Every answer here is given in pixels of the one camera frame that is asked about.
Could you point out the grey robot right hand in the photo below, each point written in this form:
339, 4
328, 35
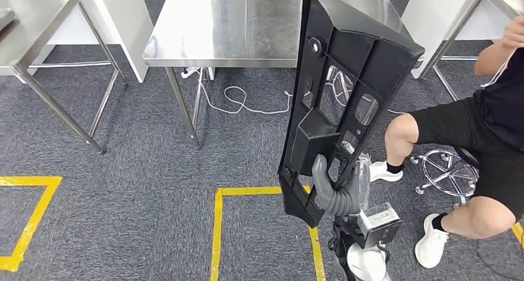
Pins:
339, 201

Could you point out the black plastic plate bracket part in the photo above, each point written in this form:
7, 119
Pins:
360, 46

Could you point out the chrome wheeled stool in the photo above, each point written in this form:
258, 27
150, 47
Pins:
446, 172

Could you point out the yellow floor tape square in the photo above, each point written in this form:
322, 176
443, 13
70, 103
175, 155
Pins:
215, 230
518, 234
37, 213

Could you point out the person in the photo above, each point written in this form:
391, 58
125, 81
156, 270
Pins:
499, 107

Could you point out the white power strip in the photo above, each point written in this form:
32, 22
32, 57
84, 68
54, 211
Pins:
190, 71

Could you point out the white cabinet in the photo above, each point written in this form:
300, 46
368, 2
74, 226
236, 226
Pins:
434, 13
131, 33

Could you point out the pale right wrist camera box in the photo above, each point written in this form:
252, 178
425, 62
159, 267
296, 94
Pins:
378, 220

